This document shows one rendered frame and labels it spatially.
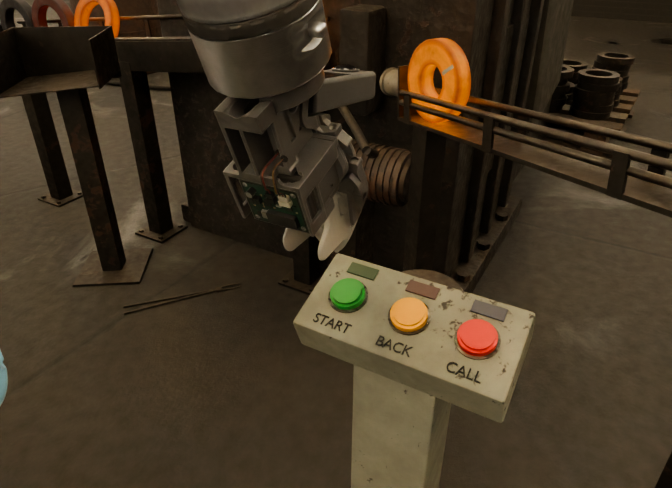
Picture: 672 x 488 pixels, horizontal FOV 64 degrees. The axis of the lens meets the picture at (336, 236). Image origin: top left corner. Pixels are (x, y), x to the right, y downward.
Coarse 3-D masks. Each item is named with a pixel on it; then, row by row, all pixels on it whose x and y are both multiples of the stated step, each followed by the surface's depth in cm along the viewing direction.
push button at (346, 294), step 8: (344, 280) 62; (352, 280) 62; (336, 288) 62; (344, 288) 61; (352, 288) 61; (360, 288) 61; (336, 296) 61; (344, 296) 61; (352, 296) 60; (360, 296) 61; (336, 304) 60; (344, 304) 60; (352, 304) 60; (360, 304) 61
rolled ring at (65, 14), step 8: (40, 0) 175; (48, 0) 173; (56, 0) 172; (32, 8) 178; (40, 8) 177; (56, 8) 173; (64, 8) 173; (32, 16) 180; (40, 16) 180; (64, 16) 173; (72, 16) 174; (40, 24) 181; (64, 24) 174; (72, 24) 174
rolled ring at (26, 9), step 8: (8, 0) 182; (16, 0) 181; (24, 0) 182; (0, 8) 186; (8, 8) 184; (16, 8) 182; (24, 8) 180; (0, 16) 188; (8, 16) 188; (24, 16) 182; (8, 24) 189; (32, 24) 182
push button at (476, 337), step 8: (472, 320) 56; (480, 320) 56; (464, 328) 55; (472, 328) 55; (480, 328) 55; (488, 328) 55; (464, 336) 55; (472, 336) 55; (480, 336) 54; (488, 336) 54; (496, 336) 54; (464, 344) 54; (472, 344) 54; (480, 344) 54; (488, 344) 54; (496, 344) 54; (472, 352) 54; (480, 352) 54; (488, 352) 54
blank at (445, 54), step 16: (416, 48) 104; (432, 48) 100; (448, 48) 97; (416, 64) 105; (432, 64) 102; (448, 64) 97; (464, 64) 97; (416, 80) 107; (432, 80) 107; (448, 80) 98; (464, 80) 97; (432, 96) 106; (448, 96) 100; (464, 96) 99; (448, 112) 101
